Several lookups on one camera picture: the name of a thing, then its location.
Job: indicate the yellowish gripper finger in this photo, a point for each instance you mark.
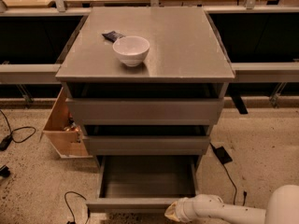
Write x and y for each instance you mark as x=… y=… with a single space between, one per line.
x=170 y=212

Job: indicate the grey bottom drawer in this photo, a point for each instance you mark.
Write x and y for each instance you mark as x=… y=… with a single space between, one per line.
x=143 y=184

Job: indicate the grey drawer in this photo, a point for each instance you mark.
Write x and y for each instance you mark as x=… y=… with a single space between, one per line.
x=149 y=145
x=145 y=112
x=143 y=184

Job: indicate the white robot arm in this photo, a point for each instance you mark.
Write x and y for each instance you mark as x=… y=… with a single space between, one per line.
x=282 y=208

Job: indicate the grey drawer cabinet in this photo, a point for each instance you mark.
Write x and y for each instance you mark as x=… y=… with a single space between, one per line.
x=146 y=82

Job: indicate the grey middle drawer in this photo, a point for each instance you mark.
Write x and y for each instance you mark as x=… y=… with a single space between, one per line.
x=149 y=145

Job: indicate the grey top drawer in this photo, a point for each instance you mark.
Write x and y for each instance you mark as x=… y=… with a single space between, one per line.
x=145 y=112

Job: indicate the black power adapter right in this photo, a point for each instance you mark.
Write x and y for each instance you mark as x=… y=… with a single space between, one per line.
x=222 y=155

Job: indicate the wooden box on floor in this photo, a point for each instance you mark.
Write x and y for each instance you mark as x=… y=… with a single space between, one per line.
x=64 y=137

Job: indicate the white ceramic bowl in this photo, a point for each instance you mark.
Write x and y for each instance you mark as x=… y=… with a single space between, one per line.
x=131 y=50

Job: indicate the black object left edge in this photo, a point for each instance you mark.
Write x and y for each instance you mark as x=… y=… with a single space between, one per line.
x=4 y=171

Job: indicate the black adapter left floor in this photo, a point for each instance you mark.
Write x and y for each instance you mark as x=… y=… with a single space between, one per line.
x=5 y=142

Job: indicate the dark blue snack packet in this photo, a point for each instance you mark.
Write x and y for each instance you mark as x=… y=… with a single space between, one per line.
x=112 y=36

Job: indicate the grey metal rail frame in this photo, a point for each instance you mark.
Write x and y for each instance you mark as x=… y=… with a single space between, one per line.
x=28 y=73

